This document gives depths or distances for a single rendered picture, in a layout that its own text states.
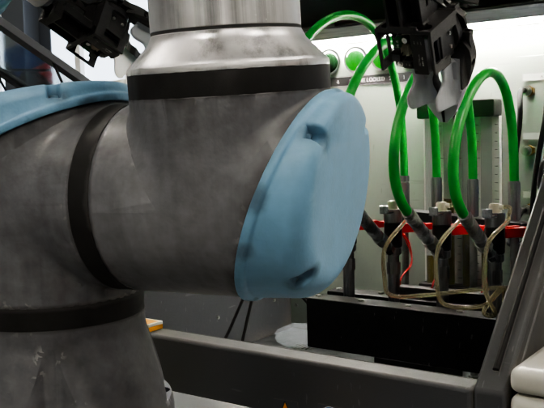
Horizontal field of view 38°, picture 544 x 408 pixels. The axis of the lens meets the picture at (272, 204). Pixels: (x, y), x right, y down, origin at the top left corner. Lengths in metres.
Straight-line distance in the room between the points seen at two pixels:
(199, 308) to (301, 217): 1.08
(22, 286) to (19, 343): 0.03
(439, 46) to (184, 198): 0.54
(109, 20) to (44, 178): 0.73
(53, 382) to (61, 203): 0.11
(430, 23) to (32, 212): 0.55
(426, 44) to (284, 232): 0.53
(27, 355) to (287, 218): 0.19
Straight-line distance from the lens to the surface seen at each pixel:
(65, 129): 0.48
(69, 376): 0.50
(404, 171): 1.43
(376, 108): 1.55
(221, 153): 0.41
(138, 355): 0.52
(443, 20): 0.90
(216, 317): 1.51
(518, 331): 0.96
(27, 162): 0.48
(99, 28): 1.16
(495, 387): 0.93
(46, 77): 4.86
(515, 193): 1.23
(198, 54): 0.41
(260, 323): 1.62
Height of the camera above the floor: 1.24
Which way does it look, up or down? 5 degrees down
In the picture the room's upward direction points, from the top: 2 degrees counter-clockwise
